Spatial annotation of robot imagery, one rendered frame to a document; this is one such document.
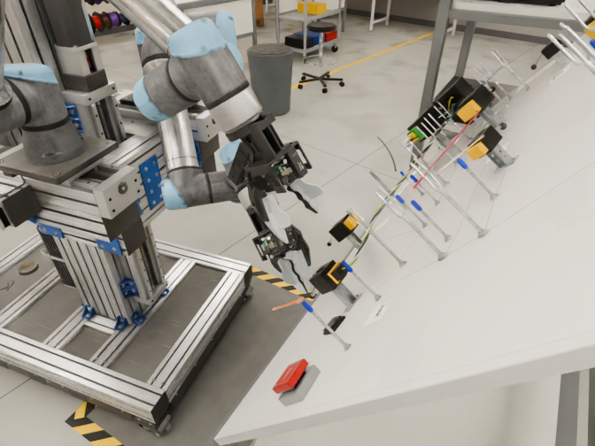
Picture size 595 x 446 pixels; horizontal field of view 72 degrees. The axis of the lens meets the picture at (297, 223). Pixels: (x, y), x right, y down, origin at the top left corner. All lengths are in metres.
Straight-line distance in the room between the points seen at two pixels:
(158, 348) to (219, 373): 0.31
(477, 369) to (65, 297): 2.07
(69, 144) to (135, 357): 0.99
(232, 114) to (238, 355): 1.58
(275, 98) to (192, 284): 2.61
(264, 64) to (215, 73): 3.57
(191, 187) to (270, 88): 3.34
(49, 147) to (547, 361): 1.15
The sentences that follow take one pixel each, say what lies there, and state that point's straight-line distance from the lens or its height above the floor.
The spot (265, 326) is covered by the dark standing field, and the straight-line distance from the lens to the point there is 2.16.
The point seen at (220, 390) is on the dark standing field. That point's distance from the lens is 1.98.
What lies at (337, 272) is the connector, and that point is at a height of 1.17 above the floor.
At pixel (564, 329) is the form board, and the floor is 1.44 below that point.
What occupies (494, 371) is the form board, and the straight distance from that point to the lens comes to 0.39.
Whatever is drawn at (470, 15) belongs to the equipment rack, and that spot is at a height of 1.43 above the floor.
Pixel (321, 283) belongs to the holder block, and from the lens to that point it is 0.78.
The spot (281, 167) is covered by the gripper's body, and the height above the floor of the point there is 1.37.
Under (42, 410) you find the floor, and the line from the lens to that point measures 2.20.
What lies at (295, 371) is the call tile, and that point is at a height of 1.14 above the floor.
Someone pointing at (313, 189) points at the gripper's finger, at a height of 1.30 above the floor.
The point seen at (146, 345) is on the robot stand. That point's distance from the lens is 1.94.
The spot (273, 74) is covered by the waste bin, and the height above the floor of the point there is 0.44.
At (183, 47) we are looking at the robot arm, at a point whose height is 1.54.
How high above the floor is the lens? 1.68
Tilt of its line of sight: 37 degrees down
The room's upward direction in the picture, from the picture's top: straight up
